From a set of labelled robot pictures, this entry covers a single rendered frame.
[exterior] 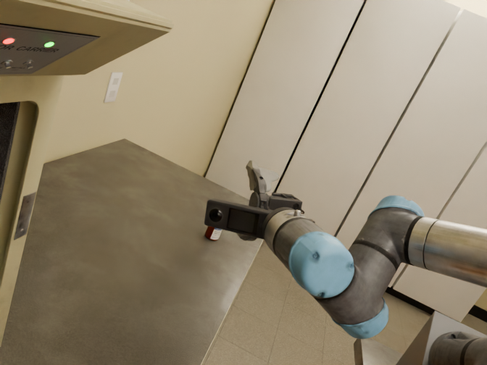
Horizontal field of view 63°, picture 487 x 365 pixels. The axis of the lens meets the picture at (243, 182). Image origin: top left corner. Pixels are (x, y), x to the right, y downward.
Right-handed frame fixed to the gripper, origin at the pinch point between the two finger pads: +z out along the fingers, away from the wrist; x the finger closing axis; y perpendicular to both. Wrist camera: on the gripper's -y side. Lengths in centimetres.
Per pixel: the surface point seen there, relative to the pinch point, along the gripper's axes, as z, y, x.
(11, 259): -17.6, -37.2, -8.2
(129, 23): -37, -25, 24
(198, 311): 3.9, -3.9, -28.5
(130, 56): 83, -25, 28
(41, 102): -23.7, -33.8, 14.7
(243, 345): 109, 52, -112
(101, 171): 60, -30, -11
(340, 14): 207, 117, 93
